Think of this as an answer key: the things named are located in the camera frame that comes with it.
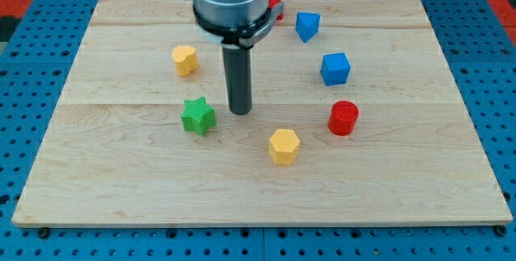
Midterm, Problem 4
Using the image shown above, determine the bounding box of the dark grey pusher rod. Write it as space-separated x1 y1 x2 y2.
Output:
222 48 252 115

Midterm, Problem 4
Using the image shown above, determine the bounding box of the yellow heart block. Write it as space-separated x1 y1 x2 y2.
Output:
172 45 199 77

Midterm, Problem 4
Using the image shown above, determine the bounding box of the blue triangle block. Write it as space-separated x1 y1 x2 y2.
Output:
295 12 321 43

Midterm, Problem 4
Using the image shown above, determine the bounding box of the wooden board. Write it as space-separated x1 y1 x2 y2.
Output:
12 0 513 228

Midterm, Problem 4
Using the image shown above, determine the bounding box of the yellow hexagon block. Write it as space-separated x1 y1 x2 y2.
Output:
268 129 301 165

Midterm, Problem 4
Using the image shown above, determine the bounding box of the blue cube block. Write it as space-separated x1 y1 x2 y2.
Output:
320 52 351 86

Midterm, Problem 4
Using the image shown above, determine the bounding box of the green star block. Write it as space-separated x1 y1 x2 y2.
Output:
181 97 216 136

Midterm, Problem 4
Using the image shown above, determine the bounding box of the red cylinder block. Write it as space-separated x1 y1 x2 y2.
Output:
327 101 360 136

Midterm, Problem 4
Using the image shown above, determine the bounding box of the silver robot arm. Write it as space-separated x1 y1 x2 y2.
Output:
193 0 285 115

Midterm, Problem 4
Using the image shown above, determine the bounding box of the red block behind arm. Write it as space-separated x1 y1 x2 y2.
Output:
268 0 284 22

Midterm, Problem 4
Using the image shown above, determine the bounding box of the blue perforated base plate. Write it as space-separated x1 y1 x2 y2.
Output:
1 0 515 260

